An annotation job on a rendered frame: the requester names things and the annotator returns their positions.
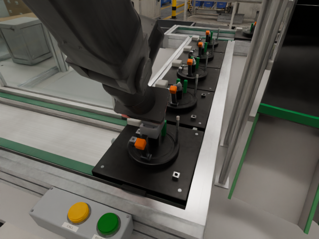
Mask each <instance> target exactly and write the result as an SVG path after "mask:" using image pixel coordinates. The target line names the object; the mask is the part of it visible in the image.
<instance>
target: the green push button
mask: <svg viewBox="0 0 319 239"><path fill-rule="evenodd" d="M97 226H98V230H99V232H100V233H101V234H103V235H111V234H113V233H114V232H115V231H116V230H117V228H118V226H119V221H118V217H117V216H116V215H115V214H114V213H111V212H110V213H106V214H104V215H103V216H101V218H100V219H99V221H98V224H97Z"/></svg>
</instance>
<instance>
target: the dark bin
mask: <svg viewBox="0 0 319 239"><path fill-rule="evenodd" d="M257 113H260V114H263V115H267V116H270V117H274V118H278V119H281V120H286V121H289V122H293V123H297V124H300V125H304V126H307V127H311V128H315V129H319V0H293V3H292V6H291V9H290V12H289V15H288V18H287V21H286V24H285V27H284V31H283V34H282V37H281V40H280V43H279V46H278V49H277V52H276V55H275V58H274V61H273V64H272V67H271V70H270V73H269V77H268V80H267V83H266V86H265V89H264V91H263V95H262V98H261V101H260V104H259V107H258V110H257Z"/></svg>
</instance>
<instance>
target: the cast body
mask: <svg viewBox="0 0 319 239"><path fill-rule="evenodd" d="M141 122H142V123H141V125H140V135H141V136H142V134H143V135H147V136H148V137H149V138H154V139H157V138H158V136H159V134H160V132H161V130H162V128H163V126H164V124H165V120H164V121H163V123H162V125H159V124H155V123H152V122H147V121H141Z"/></svg>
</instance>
